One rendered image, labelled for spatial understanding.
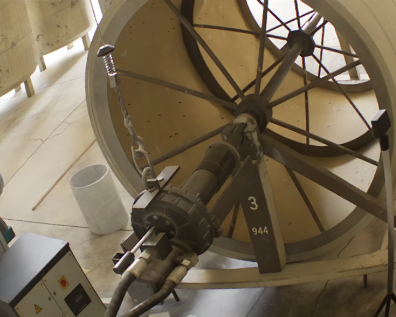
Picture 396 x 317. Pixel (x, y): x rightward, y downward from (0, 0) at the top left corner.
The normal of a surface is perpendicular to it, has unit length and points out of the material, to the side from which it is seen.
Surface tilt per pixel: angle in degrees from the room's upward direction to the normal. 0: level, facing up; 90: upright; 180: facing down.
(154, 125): 76
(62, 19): 90
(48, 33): 90
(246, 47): 71
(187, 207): 48
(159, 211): 90
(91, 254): 0
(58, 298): 90
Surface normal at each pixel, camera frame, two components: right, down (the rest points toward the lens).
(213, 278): -0.30, -0.87
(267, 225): -0.41, 0.50
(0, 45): 0.39, 0.27
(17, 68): 0.64, 0.13
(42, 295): 0.82, -0.02
